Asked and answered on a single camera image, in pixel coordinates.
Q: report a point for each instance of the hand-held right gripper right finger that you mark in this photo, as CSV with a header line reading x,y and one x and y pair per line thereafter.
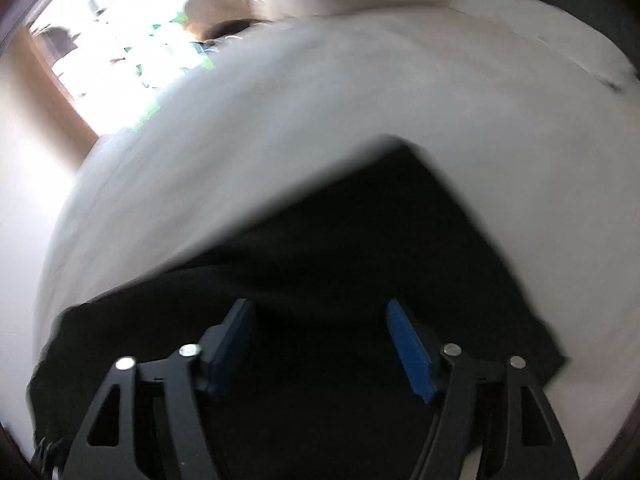
x,y
407,345

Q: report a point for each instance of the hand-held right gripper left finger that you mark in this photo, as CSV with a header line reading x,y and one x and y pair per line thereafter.
x,y
239,332

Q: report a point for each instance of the black denim pants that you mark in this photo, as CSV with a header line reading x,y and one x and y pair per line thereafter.
x,y
325,260

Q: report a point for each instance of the bed with white sheet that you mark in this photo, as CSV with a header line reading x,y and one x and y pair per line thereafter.
x,y
350,85

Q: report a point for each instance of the white flat cloth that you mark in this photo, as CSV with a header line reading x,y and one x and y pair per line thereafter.
x,y
550,40

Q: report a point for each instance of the window with dark frame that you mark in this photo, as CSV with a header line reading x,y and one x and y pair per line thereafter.
x,y
125,35

